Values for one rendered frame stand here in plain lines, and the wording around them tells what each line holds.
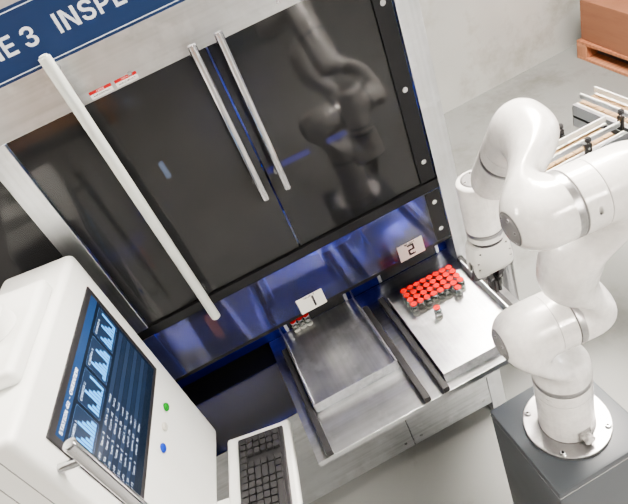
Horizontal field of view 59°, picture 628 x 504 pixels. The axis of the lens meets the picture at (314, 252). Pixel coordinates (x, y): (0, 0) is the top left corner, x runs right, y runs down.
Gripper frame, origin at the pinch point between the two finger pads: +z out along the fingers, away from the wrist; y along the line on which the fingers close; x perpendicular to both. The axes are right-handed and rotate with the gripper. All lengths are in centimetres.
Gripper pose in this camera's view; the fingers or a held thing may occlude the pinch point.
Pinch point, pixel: (495, 282)
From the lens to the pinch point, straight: 143.0
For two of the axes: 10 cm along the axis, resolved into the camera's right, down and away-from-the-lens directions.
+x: 3.3, 5.1, -7.9
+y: -8.8, 4.6, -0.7
